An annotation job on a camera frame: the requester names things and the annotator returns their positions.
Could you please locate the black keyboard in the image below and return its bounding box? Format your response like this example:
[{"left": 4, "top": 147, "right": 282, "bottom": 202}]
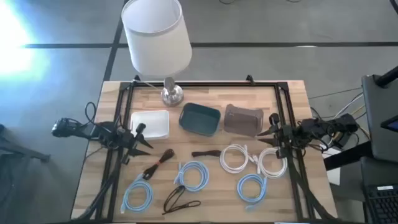
[{"left": 362, "top": 183, "right": 398, "bottom": 224}]

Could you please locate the black USB cable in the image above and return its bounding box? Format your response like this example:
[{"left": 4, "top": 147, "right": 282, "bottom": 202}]
[{"left": 161, "top": 185, "right": 202, "bottom": 216}]

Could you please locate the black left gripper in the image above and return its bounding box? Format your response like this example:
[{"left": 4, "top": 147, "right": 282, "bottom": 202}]
[{"left": 116, "top": 123, "right": 154, "bottom": 165}]

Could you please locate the teal plastic bin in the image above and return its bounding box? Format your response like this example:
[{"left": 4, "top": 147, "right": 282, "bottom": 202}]
[{"left": 178, "top": 102, "right": 221, "bottom": 137}]

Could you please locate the white plastic bin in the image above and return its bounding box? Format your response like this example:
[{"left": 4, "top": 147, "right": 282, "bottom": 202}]
[{"left": 129, "top": 110, "right": 170, "bottom": 140}]

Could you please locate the silver lamp base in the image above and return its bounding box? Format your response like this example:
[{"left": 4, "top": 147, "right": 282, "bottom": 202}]
[{"left": 160, "top": 77, "right": 184, "bottom": 107}]

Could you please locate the grey translucent plastic bin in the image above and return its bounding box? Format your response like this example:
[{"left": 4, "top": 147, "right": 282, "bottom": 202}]
[{"left": 223, "top": 103, "right": 264, "bottom": 138}]

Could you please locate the white paper sheet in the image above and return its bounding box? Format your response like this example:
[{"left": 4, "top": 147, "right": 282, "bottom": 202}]
[{"left": 320, "top": 147, "right": 342, "bottom": 187}]

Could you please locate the thin grey floor cable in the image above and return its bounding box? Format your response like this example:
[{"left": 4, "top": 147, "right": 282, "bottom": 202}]
[{"left": 308, "top": 87, "right": 363, "bottom": 100}]

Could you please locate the light blue cable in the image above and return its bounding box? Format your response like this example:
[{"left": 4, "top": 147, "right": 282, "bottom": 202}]
[
  {"left": 236, "top": 173, "right": 268, "bottom": 210},
  {"left": 174, "top": 161, "right": 210, "bottom": 193},
  {"left": 120, "top": 174, "right": 154, "bottom": 214}
]

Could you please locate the white cable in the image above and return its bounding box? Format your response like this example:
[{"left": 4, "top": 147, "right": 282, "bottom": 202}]
[
  {"left": 256, "top": 147, "right": 288, "bottom": 180},
  {"left": 219, "top": 144, "right": 257, "bottom": 174}
]

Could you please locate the small blue screen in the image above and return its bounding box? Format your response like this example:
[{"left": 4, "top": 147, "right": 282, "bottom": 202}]
[{"left": 381, "top": 114, "right": 398, "bottom": 133}]

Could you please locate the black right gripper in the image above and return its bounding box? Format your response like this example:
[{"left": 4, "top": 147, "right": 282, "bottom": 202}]
[{"left": 257, "top": 113, "right": 295, "bottom": 159}]

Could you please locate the black stand leg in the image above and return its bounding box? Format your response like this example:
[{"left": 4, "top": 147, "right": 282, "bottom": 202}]
[{"left": 0, "top": 124, "right": 51, "bottom": 163}]

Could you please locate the short black cable bundle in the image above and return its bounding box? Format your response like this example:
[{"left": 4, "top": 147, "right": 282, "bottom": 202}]
[{"left": 191, "top": 149, "right": 222, "bottom": 158}]

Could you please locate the black metal table frame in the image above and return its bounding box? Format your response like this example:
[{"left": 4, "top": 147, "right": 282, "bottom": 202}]
[{"left": 74, "top": 74, "right": 338, "bottom": 223}]

